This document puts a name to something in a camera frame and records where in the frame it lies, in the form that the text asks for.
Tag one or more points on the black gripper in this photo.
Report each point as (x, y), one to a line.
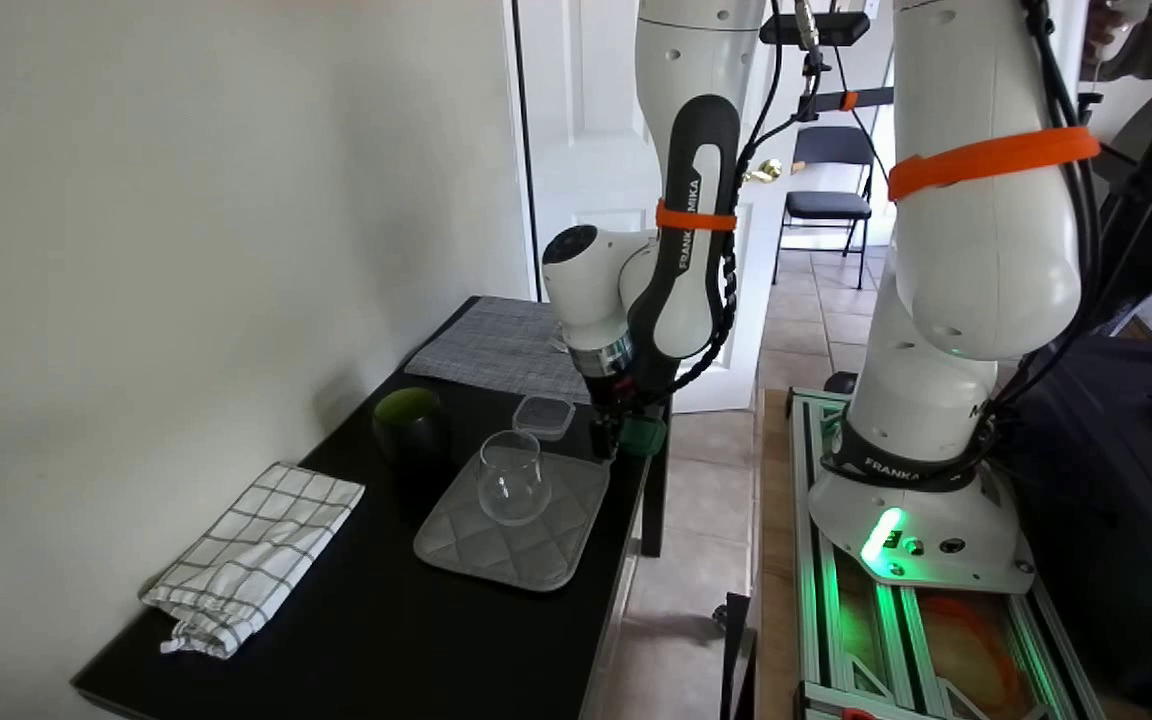
(630, 395)

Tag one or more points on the green sponge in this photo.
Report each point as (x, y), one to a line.
(648, 437)

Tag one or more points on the black boom arm orange joints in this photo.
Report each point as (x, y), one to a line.
(859, 102)

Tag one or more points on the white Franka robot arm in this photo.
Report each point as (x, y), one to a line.
(979, 265)

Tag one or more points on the clear plastic container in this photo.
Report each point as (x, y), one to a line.
(545, 417)

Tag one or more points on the grey quilted pot holder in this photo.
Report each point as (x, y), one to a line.
(560, 534)

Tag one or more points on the clear glass bowl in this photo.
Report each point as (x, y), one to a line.
(512, 480)

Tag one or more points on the grey woven placemat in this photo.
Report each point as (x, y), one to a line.
(499, 348)

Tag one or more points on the dark green round fruit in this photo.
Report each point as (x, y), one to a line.
(411, 426)

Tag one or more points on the wooden base board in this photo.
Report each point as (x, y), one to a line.
(775, 600)

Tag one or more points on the black stand leg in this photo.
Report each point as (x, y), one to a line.
(737, 666)

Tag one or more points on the black table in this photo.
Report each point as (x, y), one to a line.
(376, 624)

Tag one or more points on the black folding chair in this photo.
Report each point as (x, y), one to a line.
(826, 202)

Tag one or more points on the white panel door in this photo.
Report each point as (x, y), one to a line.
(588, 120)

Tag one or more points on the white checkered dish towel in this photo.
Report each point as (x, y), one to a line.
(256, 555)

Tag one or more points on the dark bulky furniture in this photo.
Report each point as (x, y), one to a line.
(1136, 560)

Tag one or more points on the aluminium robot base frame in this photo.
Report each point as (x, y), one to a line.
(811, 574)

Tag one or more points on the black stereo camera bar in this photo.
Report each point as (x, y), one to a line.
(834, 25)

